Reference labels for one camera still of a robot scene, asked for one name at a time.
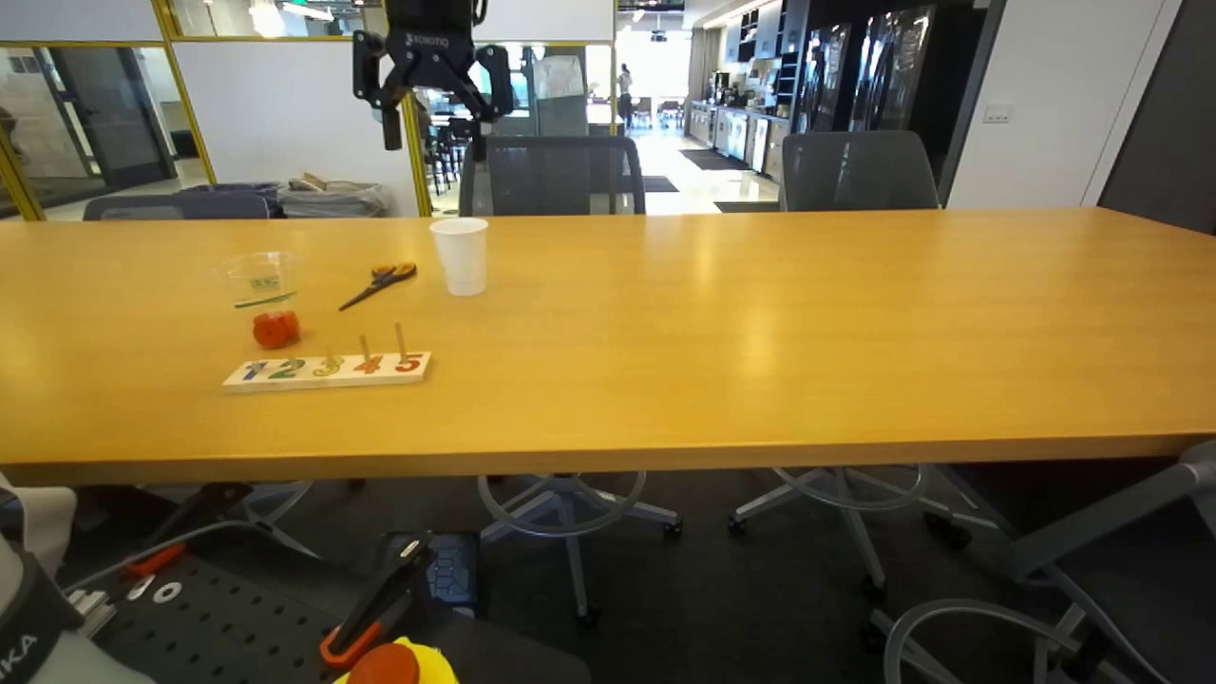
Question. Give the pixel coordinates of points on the grey office chair right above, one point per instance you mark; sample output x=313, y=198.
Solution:
x=875, y=168

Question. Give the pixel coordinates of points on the orange black tool on floor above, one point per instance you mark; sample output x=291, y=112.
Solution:
x=373, y=614

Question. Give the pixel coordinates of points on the white paper cup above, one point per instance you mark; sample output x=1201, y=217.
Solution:
x=461, y=247

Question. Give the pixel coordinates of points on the red yellow emergency stop button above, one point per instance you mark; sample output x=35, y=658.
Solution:
x=399, y=664

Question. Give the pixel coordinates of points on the clear plastic cup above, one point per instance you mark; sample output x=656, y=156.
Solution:
x=259, y=284

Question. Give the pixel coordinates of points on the grey mesh office chair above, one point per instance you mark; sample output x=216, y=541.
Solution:
x=561, y=178

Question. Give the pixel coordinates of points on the grey chair near camera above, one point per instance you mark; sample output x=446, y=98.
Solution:
x=1128, y=548

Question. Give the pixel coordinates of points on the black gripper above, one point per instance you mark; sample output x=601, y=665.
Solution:
x=428, y=49

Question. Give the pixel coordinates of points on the orange disc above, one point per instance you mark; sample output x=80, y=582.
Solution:
x=273, y=329

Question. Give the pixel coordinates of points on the wooden number peg board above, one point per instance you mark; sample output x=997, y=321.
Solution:
x=361, y=363

